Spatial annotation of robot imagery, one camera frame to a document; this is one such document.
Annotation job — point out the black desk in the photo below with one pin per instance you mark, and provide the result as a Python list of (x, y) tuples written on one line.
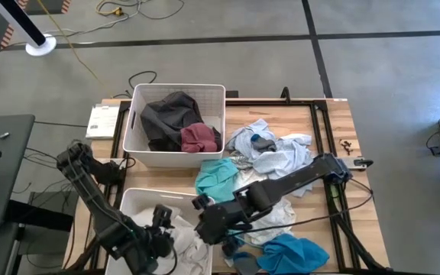
[(6, 183)]

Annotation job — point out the white paper booklet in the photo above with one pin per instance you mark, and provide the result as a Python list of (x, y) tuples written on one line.
[(101, 122)]

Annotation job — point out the small black box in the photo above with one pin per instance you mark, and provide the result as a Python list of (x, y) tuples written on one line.
[(232, 94)]

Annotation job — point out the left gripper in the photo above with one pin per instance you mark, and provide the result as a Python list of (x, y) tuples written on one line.
[(160, 229)]

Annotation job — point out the white floor stand pole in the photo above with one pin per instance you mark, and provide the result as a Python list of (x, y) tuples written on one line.
[(40, 45)]

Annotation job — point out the white paper tag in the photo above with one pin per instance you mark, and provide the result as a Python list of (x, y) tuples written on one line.
[(228, 262)]

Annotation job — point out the bright blue fleece cloth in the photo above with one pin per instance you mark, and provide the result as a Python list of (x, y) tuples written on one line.
[(292, 256)]

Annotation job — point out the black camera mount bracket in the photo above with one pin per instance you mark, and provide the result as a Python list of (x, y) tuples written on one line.
[(285, 95)]

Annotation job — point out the white perforated plastic basket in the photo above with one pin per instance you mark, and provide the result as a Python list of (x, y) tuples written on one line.
[(138, 153), (136, 198)]

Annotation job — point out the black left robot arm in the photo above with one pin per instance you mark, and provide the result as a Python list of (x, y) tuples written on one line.
[(90, 198)]

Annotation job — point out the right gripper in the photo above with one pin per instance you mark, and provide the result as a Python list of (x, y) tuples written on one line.
[(220, 223)]

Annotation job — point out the dark grey garment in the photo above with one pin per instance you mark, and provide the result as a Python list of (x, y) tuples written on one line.
[(166, 118)]

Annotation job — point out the light blue patterned shirt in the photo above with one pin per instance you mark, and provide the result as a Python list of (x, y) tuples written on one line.
[(288, 156)]

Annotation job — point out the maroon garment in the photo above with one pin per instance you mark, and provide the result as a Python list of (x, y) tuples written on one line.
[(199, 137)]

